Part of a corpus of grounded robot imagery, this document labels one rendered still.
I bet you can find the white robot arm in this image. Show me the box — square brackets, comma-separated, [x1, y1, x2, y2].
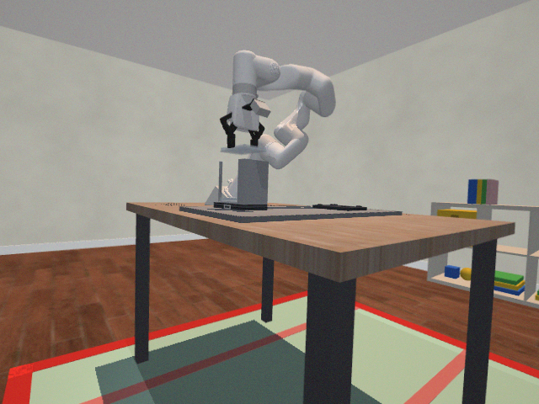
[232, 50, 336, 169]

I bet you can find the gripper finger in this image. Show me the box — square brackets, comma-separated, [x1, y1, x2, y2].
[220, 112, 237, 148]
[248, 122, 264, 146]

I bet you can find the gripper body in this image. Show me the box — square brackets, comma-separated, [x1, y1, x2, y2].
[227, 93, 259, 133]

